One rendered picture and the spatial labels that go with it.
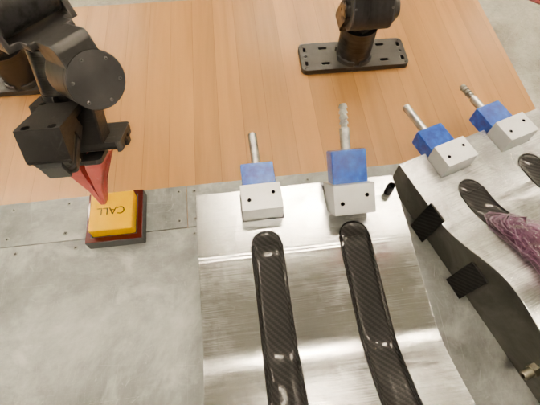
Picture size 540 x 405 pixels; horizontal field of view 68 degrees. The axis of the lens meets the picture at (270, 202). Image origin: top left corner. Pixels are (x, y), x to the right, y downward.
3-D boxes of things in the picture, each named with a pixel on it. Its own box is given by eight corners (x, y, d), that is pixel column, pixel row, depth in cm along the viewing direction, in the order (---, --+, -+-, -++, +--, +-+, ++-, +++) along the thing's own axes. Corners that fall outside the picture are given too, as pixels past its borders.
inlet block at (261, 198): (235, 148, 58) (232, 124, 53) (269, 144, 58) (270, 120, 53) (244, 230, 52) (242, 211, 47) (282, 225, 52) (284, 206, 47)
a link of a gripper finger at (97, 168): (117, 214, 52) (96, 149, 46) (60, 220, 51) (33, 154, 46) (126, 187, 57) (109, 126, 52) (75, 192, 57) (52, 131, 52)
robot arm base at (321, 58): (423, 31, 68) (411, 5, 71) (306, 39, 66) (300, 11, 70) (407, 67, 75) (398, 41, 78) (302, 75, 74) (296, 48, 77)
